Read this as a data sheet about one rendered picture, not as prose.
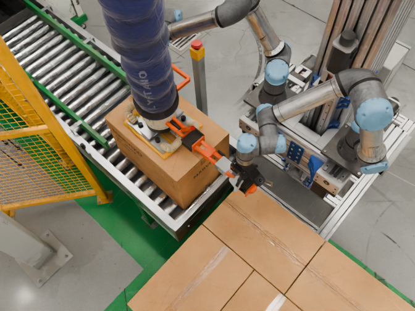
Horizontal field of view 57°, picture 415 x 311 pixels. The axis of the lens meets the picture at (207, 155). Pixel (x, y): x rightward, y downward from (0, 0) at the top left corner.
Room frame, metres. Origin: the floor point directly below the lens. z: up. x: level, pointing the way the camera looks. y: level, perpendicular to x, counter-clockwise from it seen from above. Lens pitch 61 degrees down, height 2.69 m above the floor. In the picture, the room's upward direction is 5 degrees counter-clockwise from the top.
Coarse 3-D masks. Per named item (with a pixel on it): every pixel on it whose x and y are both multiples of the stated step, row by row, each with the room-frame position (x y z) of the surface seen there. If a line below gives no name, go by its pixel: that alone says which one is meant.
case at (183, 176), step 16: (112, 112) 1.30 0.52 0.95; (192, 112) 1.26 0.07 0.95; (112, 128) 1.23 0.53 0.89; (128, 128) 1.18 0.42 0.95; (208, 128) 1.14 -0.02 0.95; (128, 144) 1.14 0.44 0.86; (144, 144) 1.07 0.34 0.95; (224, 144) 1.07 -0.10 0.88; (144, 160) 1.05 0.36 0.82; (160, 160) 0.97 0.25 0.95; (176, 160) 0.96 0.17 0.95; (192, 160) 0.95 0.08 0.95; (160, 176) 0.95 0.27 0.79; (176, 176) 0.86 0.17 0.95; (192, 176) 0.90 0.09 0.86; (208, 176) 0.98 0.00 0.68; (176, 192) 0.86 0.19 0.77; (192, 192) 0.89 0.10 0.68
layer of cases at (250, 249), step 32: (256, 192) 0.92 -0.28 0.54; (224, 224) 0.73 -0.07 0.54; (256, 224) 0.71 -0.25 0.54; (288, 224) 0.70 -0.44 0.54; (192, 256) 0.56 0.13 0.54; (224, 256) 0.54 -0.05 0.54; (256, 256) 0.53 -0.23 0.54; (288, 256) 0.51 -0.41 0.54; (320, 256) 0.50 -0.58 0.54; (160, 288) 0.40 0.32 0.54; (192, 288) 0.38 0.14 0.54; (224, 288) 0.37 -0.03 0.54; (256, 288) 0.35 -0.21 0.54; (320, 288) 0.33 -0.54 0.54; (352, 288) 0.32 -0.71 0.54; (384, 288) 0.30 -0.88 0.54
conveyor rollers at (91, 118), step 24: (24, 24) 2.58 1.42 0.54; (48, 24) 2.55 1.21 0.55; (48, 48) 2.30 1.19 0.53; (72, 48) 2.26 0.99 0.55; (72, 72) 2.01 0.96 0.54; (96, 72) 1.98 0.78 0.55; (72, 96) 1.79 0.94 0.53; (96, 96) 1.76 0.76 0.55; (120, 96) 1.75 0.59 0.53; (72, 120) 1.57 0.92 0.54; (96, 144) 1.36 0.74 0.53; (120, 168) 1.16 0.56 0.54; (144, 192) 0.98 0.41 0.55
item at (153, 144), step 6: (138, 114) 1.26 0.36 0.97; (126, 120) 1.22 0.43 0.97; (138, 120) 1.21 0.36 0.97; (132, 126) 1.18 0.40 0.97; (138, 126) 1.17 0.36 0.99; (144, 126) 1.17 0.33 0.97; (138, 132) 1.14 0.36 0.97; (144, 138) 1.10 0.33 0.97; (156, 138) 1.07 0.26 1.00; (162, 138) 1.09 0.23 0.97; (150, 144) 1.06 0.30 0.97; (156, 144) 1.05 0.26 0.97; (156, 150) 1.02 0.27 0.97; (162, 150) 1.01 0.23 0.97; (162, 156) 0.98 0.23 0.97; (168, 156) 0.98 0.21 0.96
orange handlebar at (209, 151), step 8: (184, 72) 1.43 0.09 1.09; (184, 80) 1.37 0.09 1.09; (176, 120) 1.11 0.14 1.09; (176, 128) 1.07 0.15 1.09; (208, 144) 0.96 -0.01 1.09; (200, 152) 0.92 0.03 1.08; (208, 152) 0.91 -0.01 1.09; (216, 152) 0.91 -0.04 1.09; (208, 160) 0.88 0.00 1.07; (232, 168) 0.81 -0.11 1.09; (232, 176) 0.77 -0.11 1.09
